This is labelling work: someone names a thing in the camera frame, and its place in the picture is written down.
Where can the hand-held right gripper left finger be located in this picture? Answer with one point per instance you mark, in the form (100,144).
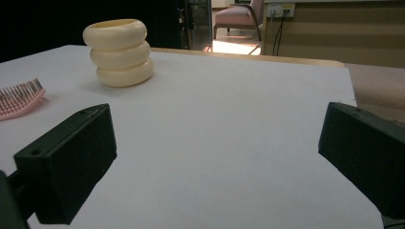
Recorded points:
(67,165)

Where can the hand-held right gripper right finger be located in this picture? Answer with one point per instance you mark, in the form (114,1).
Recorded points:
(366,152)

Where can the cream ringed holder cup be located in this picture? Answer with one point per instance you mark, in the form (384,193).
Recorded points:
(119,54)

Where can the white table board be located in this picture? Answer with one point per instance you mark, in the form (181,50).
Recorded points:
(207,127)

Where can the pink armchair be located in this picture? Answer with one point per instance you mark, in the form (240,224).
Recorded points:
(232,16)

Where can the dark cabinet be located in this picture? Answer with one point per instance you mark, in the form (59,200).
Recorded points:
(197,22)

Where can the wall power socket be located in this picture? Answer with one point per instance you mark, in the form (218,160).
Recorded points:
(280,9)

